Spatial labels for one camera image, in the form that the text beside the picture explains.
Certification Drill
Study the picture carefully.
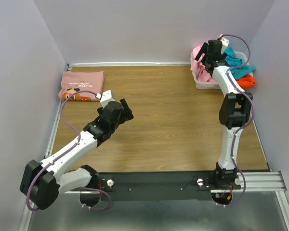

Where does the folded dusty pink printed shirt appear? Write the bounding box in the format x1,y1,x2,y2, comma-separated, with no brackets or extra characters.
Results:
58,71,105,101

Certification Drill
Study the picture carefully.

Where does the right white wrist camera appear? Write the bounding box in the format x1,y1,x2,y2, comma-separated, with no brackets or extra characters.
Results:
218,34,229,54

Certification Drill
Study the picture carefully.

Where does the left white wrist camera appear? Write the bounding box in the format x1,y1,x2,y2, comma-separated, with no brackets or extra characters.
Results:
100,90,115,108

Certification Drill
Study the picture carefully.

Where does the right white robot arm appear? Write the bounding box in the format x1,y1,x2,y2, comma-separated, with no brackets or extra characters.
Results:
195,38,252,190

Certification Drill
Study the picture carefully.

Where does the bright pink t shirt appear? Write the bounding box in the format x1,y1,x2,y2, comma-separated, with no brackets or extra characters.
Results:
190,46,216,82

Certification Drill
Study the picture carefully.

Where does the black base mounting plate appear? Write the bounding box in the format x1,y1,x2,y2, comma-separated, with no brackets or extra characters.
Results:
89,171,242,202

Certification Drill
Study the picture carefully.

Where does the teal t shirt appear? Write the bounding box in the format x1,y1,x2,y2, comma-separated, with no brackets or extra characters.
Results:
224,47,256,80

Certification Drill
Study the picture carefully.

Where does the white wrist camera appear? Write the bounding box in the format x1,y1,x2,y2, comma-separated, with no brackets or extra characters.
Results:
100,90,115,108
218,34,229,54

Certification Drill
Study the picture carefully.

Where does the aluminium rail frame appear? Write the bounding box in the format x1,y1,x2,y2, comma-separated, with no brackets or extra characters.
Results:
18,63,289,231

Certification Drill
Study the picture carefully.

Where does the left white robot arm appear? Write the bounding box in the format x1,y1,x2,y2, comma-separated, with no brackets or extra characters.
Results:
20,98,134,211

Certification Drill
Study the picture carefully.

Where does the orange t shirt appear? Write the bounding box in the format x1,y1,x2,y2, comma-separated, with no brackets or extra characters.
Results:
237,74,256,90

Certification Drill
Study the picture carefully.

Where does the white plastic laundry basket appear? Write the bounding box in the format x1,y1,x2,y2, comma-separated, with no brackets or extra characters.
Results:
192,51,247,90

